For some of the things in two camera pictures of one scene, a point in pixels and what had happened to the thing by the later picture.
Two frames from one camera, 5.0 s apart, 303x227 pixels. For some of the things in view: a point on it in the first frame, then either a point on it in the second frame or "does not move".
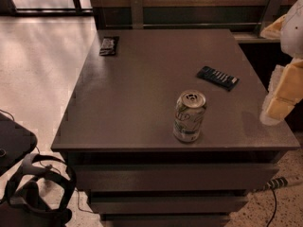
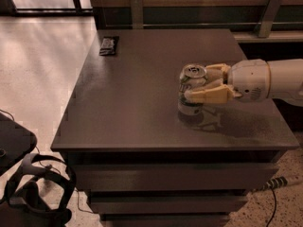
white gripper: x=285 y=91 -> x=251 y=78
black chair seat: x=15 y=143 does not move
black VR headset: x=24 y=205 does not move
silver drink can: x=188 y=115 -> x=191 y=76
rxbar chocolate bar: x=109 y=45 does not move
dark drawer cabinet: x=118 y=131 does not move
